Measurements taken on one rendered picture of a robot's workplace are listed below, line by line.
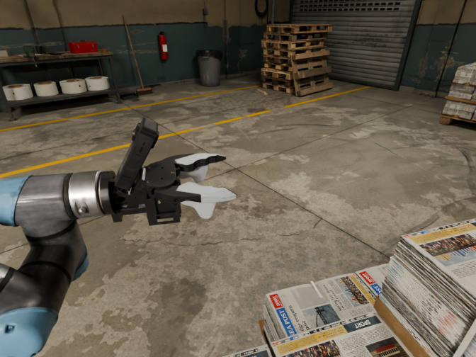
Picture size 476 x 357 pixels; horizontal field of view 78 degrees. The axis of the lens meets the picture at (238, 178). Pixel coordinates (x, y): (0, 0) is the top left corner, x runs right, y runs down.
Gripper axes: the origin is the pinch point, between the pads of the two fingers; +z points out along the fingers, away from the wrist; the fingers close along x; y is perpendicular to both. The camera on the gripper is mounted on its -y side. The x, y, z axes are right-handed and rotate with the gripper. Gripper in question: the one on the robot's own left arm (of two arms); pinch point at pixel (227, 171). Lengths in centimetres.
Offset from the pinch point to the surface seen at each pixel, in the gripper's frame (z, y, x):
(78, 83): -181, 153, -515
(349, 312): 43, 65, -4
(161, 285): -29, 135, -73
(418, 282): 36.5, 21.6, 13.3
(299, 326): 24, 64, -2
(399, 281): 36.3, 25.7, 10.0
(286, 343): 11.7, 39.6, 12.3
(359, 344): 27, 39, 16
